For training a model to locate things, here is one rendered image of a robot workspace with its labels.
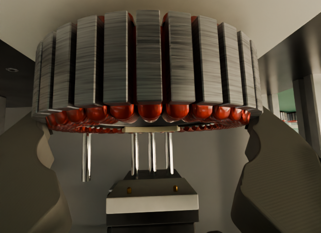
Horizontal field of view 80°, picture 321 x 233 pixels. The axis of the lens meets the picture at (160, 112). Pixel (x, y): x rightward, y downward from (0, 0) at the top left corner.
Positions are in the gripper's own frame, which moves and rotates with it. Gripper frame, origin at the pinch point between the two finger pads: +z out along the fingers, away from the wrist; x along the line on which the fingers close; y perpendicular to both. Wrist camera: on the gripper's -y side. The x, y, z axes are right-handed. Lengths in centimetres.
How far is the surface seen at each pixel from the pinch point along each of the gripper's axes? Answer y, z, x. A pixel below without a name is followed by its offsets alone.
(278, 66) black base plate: 0.1, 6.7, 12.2
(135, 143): 10.6, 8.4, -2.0
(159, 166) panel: 21.0, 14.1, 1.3
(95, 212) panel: 26.7, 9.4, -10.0
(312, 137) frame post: 7.5, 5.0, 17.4
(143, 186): 7.1, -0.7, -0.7
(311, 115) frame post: 5.5, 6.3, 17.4
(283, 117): 33, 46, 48
